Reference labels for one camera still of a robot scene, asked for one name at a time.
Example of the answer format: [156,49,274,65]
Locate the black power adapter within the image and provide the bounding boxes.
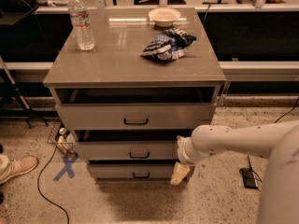
[239,168,258,189]

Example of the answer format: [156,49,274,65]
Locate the black floor cable left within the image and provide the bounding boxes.
[36,145,71,224]

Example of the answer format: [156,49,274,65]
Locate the clear plastic water bottle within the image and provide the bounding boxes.
[68,0,95,50]

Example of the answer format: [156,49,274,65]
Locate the grey drawer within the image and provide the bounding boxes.
[87,160,178,180]
[57,87,216,130]
[74,129,192,161]

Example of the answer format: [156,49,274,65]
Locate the black tripod stand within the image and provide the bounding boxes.
[0,56,48,128]

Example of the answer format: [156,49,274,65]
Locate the wire basket with items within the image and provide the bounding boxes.
[47,121,75,155]

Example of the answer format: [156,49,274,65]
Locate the blue tape cross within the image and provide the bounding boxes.
[53,154,78,182]

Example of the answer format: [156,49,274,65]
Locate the black floor cable right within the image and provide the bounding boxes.
[246,96,299,185]

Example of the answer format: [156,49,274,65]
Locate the blue white chip bag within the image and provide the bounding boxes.
[140,27,197,61]

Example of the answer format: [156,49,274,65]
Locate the tan shoe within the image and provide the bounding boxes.
[0,155,38,184]

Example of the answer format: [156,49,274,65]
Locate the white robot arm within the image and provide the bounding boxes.
[170,120,299,224]

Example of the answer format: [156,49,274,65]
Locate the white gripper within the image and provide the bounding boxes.
[170,135,203,186]

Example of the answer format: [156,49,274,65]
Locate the white paper bowl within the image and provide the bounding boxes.
[149,7,180,27]

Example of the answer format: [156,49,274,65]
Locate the black floor cable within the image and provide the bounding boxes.
[36,145,71,224]
[246,96,299,185]

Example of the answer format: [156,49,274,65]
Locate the grey drawer cabinet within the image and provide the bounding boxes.
[42,7,227,183]

